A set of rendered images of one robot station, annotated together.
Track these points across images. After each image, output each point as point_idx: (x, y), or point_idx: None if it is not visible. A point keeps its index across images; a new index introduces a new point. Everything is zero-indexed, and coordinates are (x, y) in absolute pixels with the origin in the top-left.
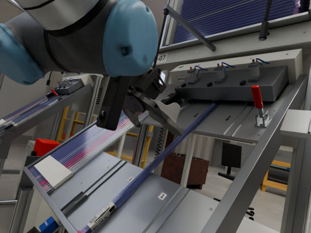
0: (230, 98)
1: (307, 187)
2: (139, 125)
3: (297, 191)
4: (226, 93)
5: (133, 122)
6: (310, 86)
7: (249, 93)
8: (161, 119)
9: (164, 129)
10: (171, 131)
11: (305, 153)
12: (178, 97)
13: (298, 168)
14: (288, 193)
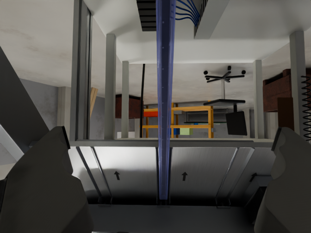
0: (136, 208)
1: (71, 104)
2: (274, 138)
3: (79, 98)
4: (141, 219)
5: (290, 147)
6: None
7: (102, 217)
8: (5, 192)
9: (305, 137)
10: (49, 133)
11: (77, 138)
12: (248, 211)
13: (80, 120)
14: (111, 95)
